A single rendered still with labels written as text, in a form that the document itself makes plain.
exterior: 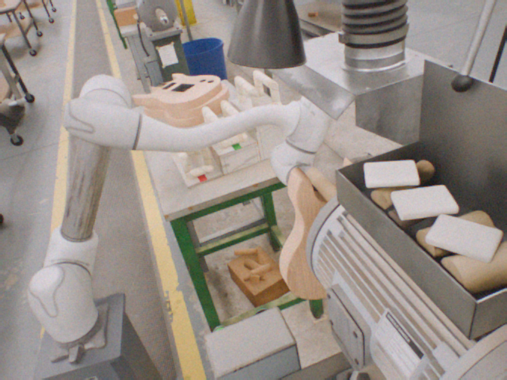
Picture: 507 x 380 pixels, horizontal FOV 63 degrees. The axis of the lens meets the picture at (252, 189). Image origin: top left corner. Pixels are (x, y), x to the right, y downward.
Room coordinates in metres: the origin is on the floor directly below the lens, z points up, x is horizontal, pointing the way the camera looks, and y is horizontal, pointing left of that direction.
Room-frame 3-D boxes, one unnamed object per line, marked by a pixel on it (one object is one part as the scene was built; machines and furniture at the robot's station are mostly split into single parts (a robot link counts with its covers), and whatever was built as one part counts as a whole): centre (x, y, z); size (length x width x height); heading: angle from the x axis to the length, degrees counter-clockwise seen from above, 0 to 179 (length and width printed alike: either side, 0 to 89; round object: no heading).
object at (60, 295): (0.95, 0.66, 0.87); 0.18 x 0.16 x 0.22; 7
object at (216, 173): (1.47, 0.21, 0.94); 0.27 x 0.15 x 0.01; 17
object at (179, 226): (1.23, 0.30, 0.45); 0.05 x 0.05 x 0.90; 13
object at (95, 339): (0.92, 0.66, 0.73); 0.22 x 0.18 x 0.06; 5
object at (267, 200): (1.87, -0.07, 0.45); 0.05 x 0.05 x 0.90; 13
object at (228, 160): (1.51, 0.06, 0.98); 0.27 x 0.16 x 0.09; 17
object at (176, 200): (1.55, 0.11, 0.55); 0.62 x 0.58 x 0.76; 13
